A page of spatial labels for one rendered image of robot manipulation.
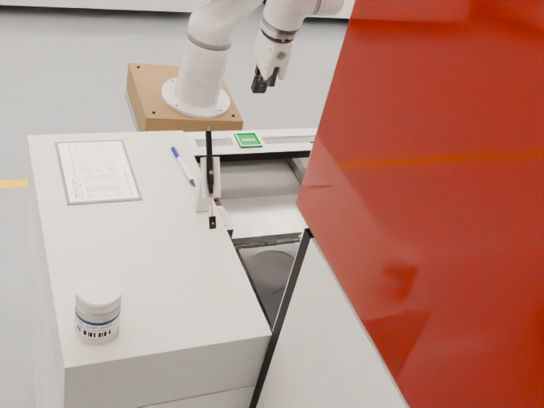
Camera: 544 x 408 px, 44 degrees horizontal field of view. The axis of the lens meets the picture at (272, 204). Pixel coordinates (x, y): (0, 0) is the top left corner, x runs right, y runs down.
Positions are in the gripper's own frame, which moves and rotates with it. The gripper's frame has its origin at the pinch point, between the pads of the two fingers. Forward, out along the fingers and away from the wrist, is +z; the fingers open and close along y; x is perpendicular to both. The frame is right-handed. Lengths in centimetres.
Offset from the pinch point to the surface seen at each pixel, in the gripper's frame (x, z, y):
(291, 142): -11.2, 15.4, -4.4
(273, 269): 5.7, 13.5, -40.8
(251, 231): 5.5, 18.2, -27.8
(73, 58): 10, 153, 184
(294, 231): -4.5, 17.9, -29.0
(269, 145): -4.8, 14.7, -5.5
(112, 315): 42, -3, -55
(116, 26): -20, 161, 223
